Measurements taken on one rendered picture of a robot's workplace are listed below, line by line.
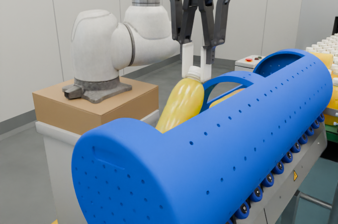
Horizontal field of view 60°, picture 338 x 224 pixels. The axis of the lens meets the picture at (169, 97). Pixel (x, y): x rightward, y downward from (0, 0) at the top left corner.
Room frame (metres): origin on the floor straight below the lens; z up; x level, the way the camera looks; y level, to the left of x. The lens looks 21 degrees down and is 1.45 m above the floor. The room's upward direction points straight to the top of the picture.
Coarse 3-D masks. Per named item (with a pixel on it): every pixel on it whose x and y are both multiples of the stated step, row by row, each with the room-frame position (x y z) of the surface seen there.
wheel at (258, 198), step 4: (256, 188) 0.61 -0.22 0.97; (260, 188) 0.61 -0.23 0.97; (252, 192) 0.59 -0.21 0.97; (256, 192) 0.60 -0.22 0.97; (260, 192) 0.61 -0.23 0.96; (252, 196) 0.59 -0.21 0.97; (256, 196) 0.59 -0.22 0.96; (260, 196) 0.60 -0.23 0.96; (252, 200) 0.59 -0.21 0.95; (256, 200) 0.58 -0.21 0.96; (260, 200) 0.59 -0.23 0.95
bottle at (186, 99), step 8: (184, 80) 0.56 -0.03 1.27; (192, 80) 0.56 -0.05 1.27; (176, 88) 0.55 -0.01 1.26; (184, 88) 0.54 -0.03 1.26; (192, 88) 0.54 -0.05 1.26; (200, 88) 0.55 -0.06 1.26; (176, 96) 0.54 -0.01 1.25; (184, 96) 0.53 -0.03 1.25; (192, 96) 0.53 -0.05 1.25; (200, 96) 0.54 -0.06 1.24; (168, 104) 0.54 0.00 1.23; (176, 104) 0.53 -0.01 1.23; (184, 104) 0.52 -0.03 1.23; (192, 104) 0.53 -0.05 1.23; (200, 104) 0.54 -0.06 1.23; (168, 112) 0.52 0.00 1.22; (176, 112) 0.52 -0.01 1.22; (184, 112) 0.52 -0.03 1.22; (192, 112) 0.52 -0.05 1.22; (160, 120) 0.52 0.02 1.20; (168, 120) 0.51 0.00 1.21; (176, 120) 0.51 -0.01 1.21; (184, 120) 0.51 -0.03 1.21; (160, 128) 0.51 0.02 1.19; (168, 128) 0.50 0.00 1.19
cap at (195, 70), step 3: (192, 66) 0.58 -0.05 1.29; (195, 66) 0.58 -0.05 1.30; (189, 69) 0.59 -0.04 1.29; (192, 69) 0.58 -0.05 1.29; (195, 69) 0.57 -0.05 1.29; (198, 69) 0.57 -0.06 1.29; (189, 72) 0.58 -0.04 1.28; (192, 72) 0.57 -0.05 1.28; (195, 72) 0.57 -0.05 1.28; (198, 72) 0.57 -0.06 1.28; (198, 75) 0.57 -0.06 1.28
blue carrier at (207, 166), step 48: (240, 96) 0.60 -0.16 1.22; (288, 96) 0.70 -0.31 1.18; (96, 144) 0.43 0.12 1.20; (144, 144) 0.39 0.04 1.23; (192, 144) 0.42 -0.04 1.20; (240, 144) 0.48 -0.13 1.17; (288, 144) 0.64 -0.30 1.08; (96, 192) 0.44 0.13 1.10; (144, 192) 0.36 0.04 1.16; (192, 192) 0.35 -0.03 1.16; (240, 192) 0.44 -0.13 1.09
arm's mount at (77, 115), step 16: (128, 80) 1.11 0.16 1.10; (48, 96) 0.92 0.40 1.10; (64, 96) 0.92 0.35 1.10; (128, 96) 0.94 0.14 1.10; (144, 96) 0.98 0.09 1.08; (48, 112) 0.91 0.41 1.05; (64, 112) 0.87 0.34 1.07; (80, 112) 0.83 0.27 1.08; (96, 112) 0.81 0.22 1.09; (112, 112) 0.83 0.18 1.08; (128, 112) 0.90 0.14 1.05; (144, 112) 0.98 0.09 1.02; (64, 128) 0.88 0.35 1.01; (80, 128) 0.84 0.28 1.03
